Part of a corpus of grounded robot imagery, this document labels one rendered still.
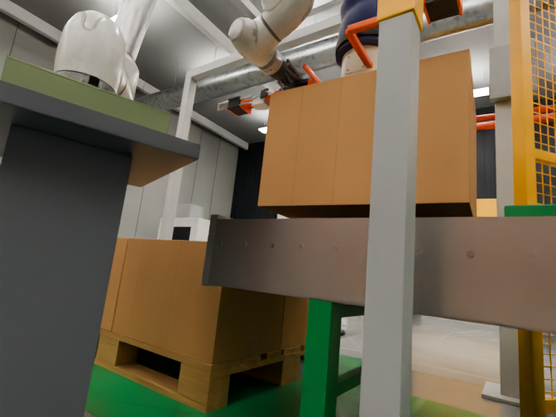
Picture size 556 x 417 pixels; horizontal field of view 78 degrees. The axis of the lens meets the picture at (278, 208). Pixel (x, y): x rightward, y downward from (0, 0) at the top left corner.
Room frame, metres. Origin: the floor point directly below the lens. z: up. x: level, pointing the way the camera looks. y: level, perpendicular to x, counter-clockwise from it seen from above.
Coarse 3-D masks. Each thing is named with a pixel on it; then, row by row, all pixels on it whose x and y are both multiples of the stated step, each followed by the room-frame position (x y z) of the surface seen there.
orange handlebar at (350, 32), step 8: (352, 24) 0.89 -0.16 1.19; (360, 24) 0.87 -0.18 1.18; (368, 24) 0.86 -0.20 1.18; (376, 24) 0.85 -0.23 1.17; (352, 32) 0.90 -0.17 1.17; (352, 40) 0.93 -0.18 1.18; (360, 48) 0.97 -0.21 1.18; (360, 56) 1.01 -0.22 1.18; (368, 56) 1.02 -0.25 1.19; (368, 64) 1.04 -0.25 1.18; (248, 104) 1.47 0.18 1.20
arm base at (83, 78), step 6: (60, 72) 0.80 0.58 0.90; (66, 72) 0.79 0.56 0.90; (72, 72) 0.79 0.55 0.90; (78, 72) 0.80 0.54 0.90; (72, 78) 0.79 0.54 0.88; (78, 78) 0.80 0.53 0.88; (84, 78) 0.80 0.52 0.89; (90, 78) 0.78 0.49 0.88; (96, 78) 0.78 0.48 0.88; (90, 84) 0.77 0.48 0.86; (96, 84) 0.81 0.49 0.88; (102, 84) 0.83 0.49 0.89; (108, 90) 0.85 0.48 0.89
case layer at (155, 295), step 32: (128, 256) 1.52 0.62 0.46; (160, 256) 1.39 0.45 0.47; (192, 256) 1.28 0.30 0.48; (128, 288) 1.49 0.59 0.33; (160, 288) 1.37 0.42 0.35; (192, 288) 1.27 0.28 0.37; (224, 288) 1.20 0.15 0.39; (128, 320) 1.47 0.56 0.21; (160, 320) 1.36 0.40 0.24; (192, 320) 1.25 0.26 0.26; (224, 320) 1.22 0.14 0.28; (256, 320) 1.36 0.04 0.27; (288, 320) 1.55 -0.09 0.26; (192, 352) 1.24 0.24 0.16; (224, 352) 1.23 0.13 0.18; (256, 352) 1.38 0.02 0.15
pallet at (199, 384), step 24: (120, 336) 1.49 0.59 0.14; (96, 360) 1.57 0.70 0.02; (120, 360) 1.51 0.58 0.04; (192, 360) 1.24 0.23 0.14; (240, 360) 1.30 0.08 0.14; (264, 360) 1.42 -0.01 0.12; (288, 360) 1.57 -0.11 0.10; (144, 384) 1.37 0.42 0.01; (168, 384) 1.35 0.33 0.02; (192, 384) 1.23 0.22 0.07; (216, 384) 1.21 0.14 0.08; (216, 408) 1.22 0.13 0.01
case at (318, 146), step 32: (448, 64) 0.79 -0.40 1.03; (288, 96) 1.05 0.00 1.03; (320, 96) 0.98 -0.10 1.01; (352, 96) 0.93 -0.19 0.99; (448, 96) 0.79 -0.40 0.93; (288, 128) 1.04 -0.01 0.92; (320, 128) 0.98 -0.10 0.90; (352, 128) 0.92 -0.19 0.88; (448, 128) 0.79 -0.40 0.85; (288, 160) 1.03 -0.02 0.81; (320, 160) 0.97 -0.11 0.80; (352, 160) 0.92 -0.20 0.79; (448, 160) 0.79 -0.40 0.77; (288, 192) 1.03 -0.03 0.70; (320, 192) 0.97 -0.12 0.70; (352, 192) 0.92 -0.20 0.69; (416, 192) 0.83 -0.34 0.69; (448, 192) 0.79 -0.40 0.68
